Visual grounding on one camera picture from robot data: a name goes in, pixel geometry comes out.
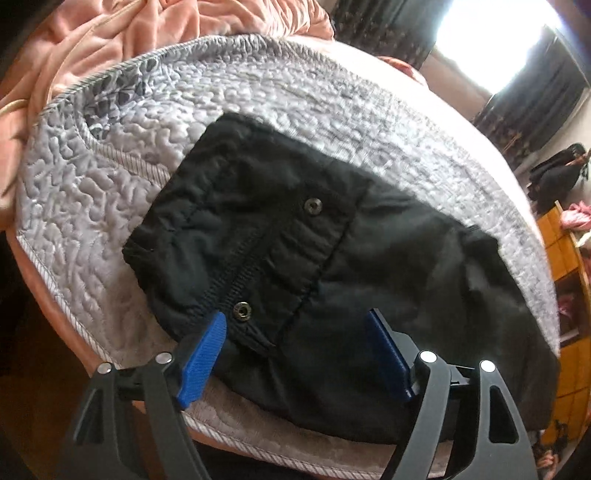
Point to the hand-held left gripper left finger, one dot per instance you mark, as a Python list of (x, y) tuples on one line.
[(205, 357)]

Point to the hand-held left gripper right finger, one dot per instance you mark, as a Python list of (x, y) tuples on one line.
[(387, 353)]

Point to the black pants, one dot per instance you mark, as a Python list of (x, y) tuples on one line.
[(323, 230)]

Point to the grey quilted bedspread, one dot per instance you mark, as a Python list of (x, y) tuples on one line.
[(115, 207)]

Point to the yellow wooden cabinet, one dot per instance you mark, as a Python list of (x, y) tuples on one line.
[(570, 369)]

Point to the pile of pink clothes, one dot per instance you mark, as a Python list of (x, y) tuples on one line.
[(577, 217)]

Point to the coat rack with dark coats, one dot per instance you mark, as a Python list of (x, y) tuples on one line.
[(558, 177)]

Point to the pink bed blanket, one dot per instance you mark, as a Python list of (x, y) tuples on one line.
[(415, 92)]

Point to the orange pink pillow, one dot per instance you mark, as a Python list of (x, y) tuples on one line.
[(408, 70)]

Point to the dark patterned curtain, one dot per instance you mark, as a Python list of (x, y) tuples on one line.
[(383, 27), (540, 106)]

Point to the bright window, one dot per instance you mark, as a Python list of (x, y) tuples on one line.
[(489, 37)]

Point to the pink duvet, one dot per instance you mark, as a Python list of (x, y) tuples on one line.
[(115, 27)]

